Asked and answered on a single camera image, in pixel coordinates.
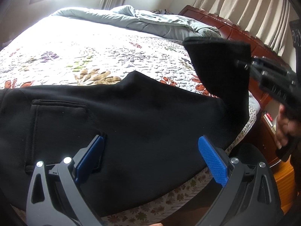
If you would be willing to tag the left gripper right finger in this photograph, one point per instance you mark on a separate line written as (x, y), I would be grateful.
(249, 195)

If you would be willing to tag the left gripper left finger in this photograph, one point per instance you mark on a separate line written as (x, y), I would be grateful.
(54, 196)

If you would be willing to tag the black pants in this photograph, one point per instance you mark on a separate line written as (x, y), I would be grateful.
(152, 129)

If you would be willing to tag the right hand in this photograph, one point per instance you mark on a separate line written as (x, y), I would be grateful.
(284, 128)

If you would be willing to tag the wooden nightstand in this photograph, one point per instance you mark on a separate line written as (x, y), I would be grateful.
(263, 133)

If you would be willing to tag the red wooden headboard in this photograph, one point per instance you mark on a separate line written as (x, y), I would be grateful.
(231, 31)

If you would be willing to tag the beige curtain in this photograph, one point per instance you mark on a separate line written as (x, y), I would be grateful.
(267, 20)

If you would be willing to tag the grey-green comforter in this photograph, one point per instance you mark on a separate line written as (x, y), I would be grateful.
(169, 26)

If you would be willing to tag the floral quilted bedspread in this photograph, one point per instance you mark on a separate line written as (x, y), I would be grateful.
(62, 51)

